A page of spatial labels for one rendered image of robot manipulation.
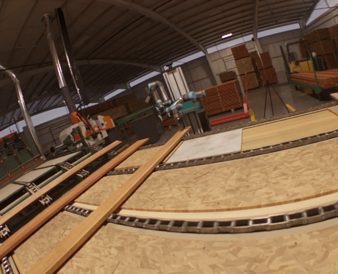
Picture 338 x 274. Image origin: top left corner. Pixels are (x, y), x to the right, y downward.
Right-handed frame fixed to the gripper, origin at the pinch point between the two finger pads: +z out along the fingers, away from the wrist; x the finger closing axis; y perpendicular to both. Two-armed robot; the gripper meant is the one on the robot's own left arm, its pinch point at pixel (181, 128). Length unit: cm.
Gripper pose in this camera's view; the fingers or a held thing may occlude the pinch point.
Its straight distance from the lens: 209.9
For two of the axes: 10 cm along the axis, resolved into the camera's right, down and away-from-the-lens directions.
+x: -4.0, 3.6, -8.4
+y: -8.5, 2.0, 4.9
